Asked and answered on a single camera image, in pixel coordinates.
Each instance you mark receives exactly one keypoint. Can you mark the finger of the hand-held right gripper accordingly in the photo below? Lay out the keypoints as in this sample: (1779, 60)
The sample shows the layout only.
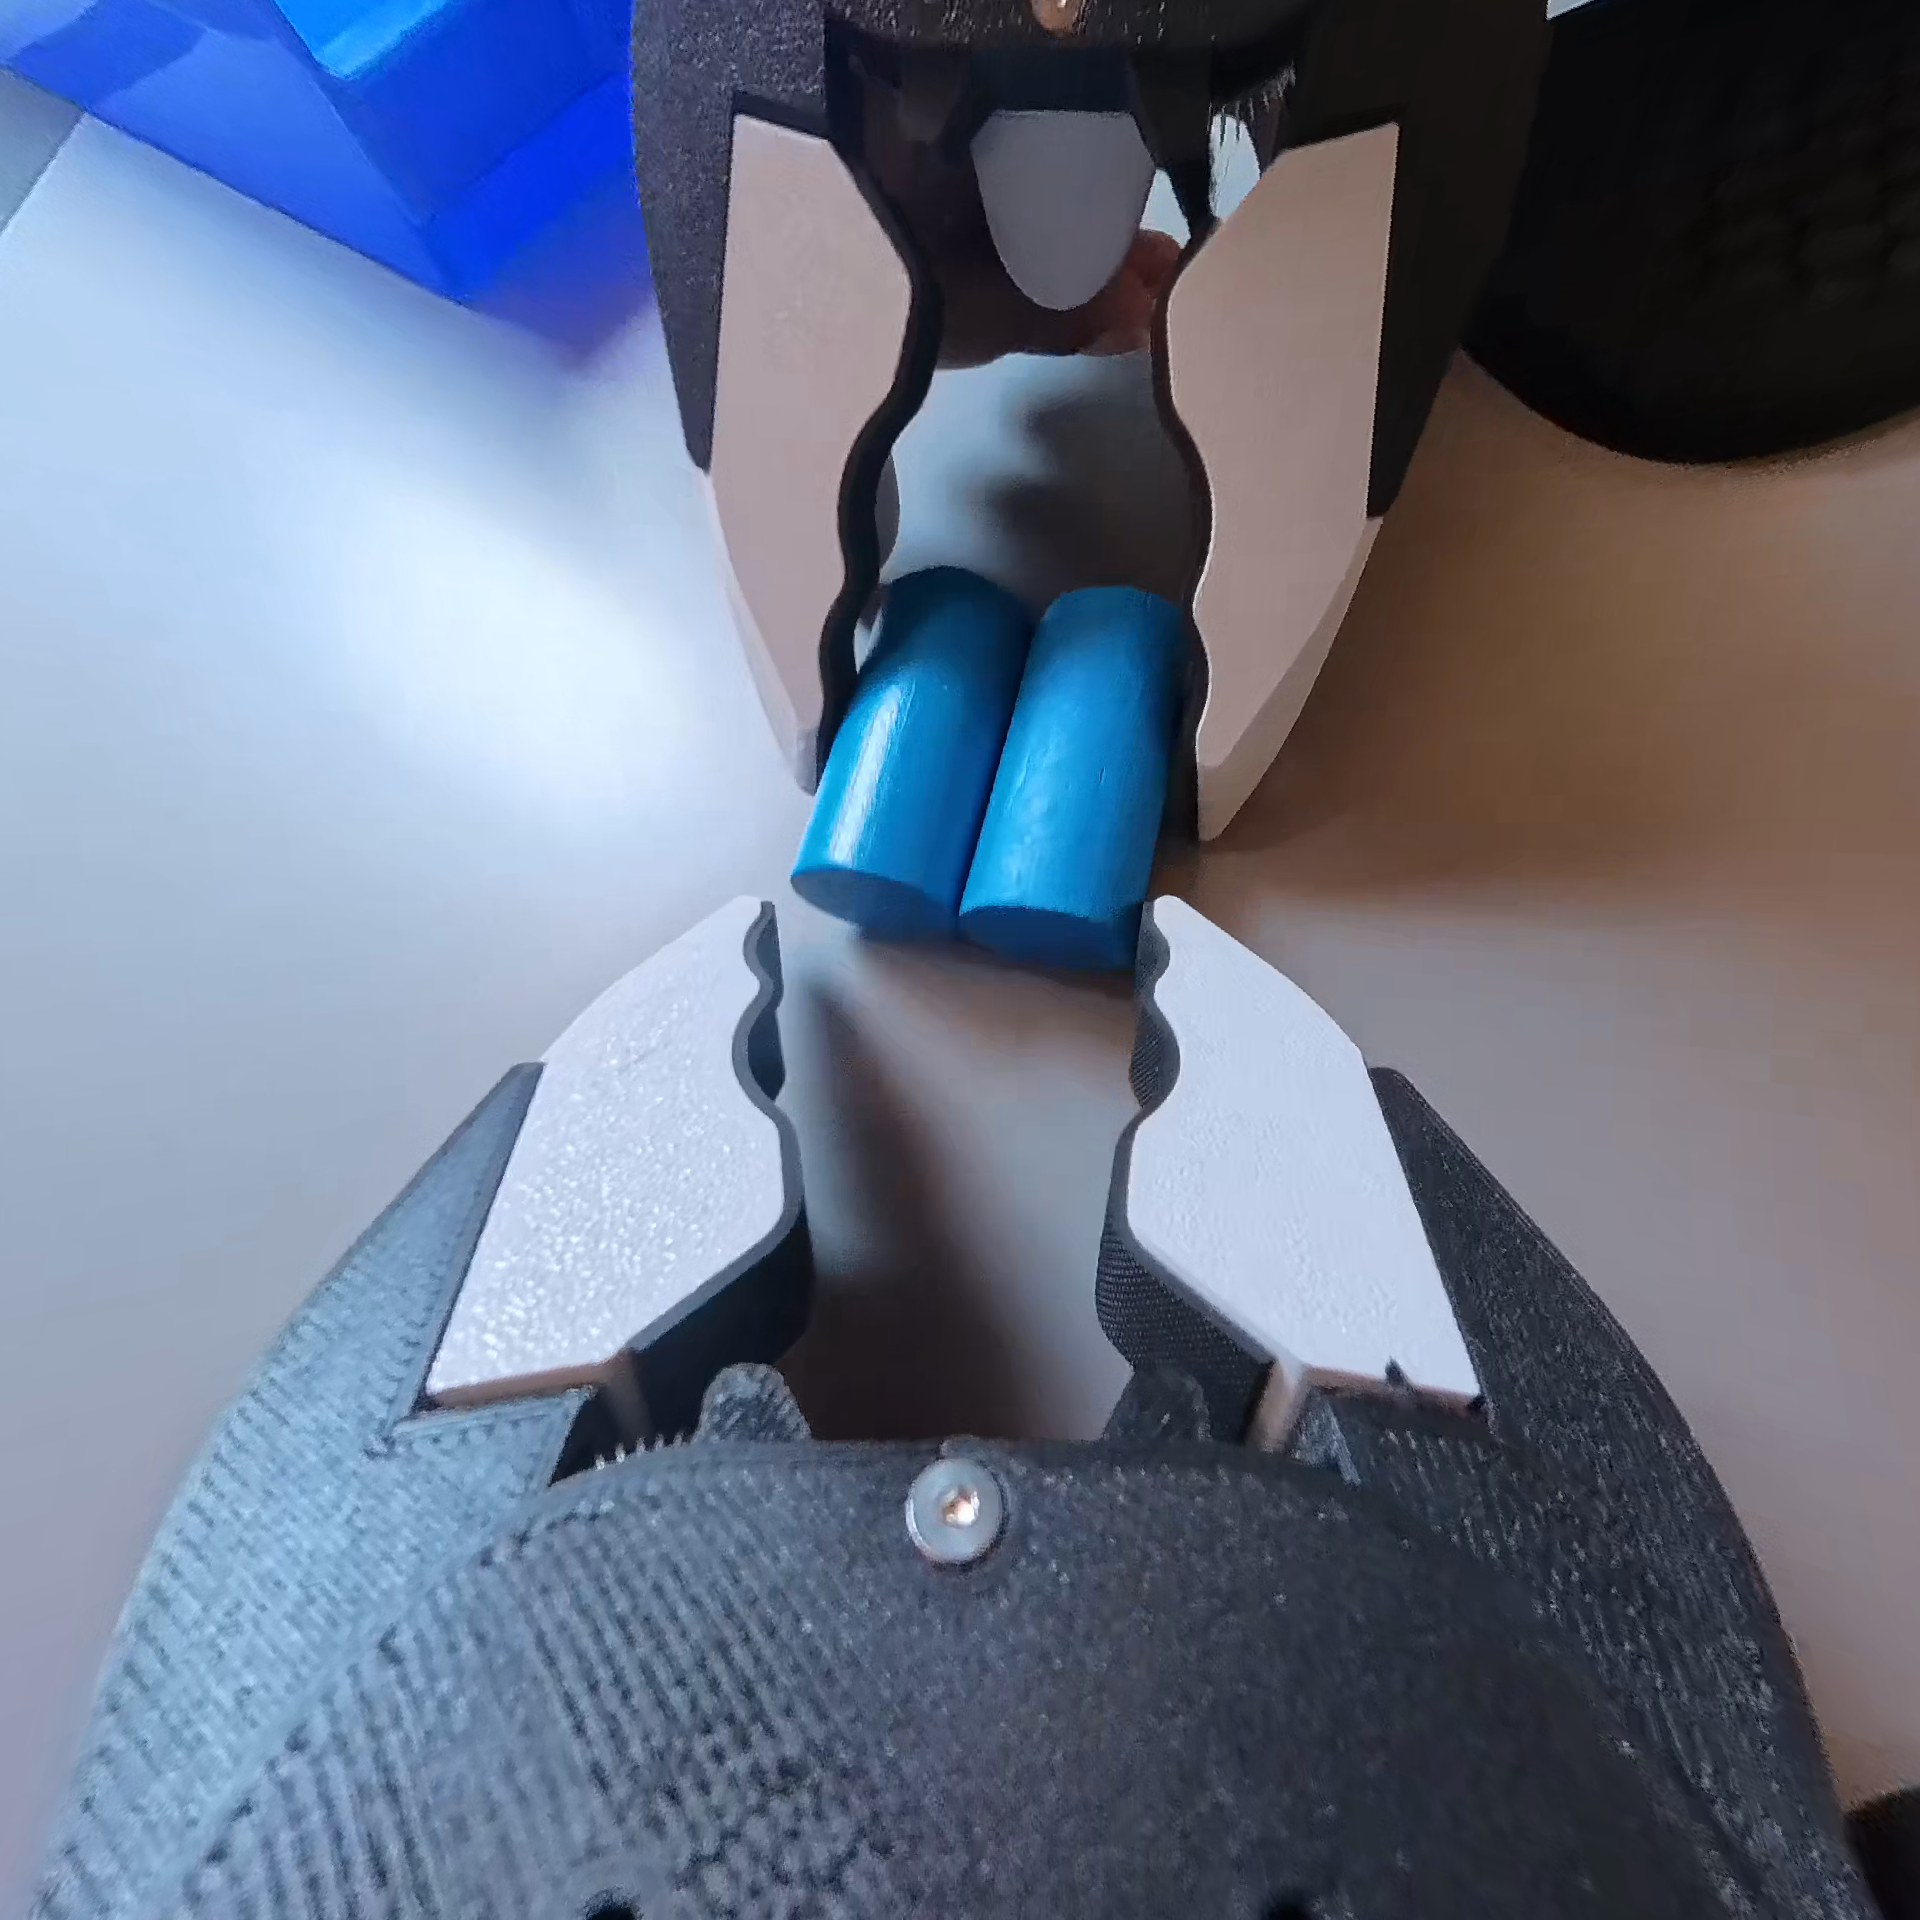
(1289, 421)
(781, 375)

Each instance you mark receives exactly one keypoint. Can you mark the black mesh wrist rest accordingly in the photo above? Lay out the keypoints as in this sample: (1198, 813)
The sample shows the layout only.
(1724, 225)

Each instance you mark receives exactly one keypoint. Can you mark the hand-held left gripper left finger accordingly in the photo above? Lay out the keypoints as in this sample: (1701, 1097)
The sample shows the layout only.
(629, 1201)

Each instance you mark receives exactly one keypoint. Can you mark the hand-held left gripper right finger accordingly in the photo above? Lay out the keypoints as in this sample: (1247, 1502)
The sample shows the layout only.
(1289, 1201)

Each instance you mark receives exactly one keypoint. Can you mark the blue wooden cylinder block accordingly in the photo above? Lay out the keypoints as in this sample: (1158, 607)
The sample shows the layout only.
(1072, 781)
(909, 751)

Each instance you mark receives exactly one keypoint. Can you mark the blue plastic bin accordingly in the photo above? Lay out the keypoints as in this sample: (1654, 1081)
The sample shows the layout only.
(422, 135)

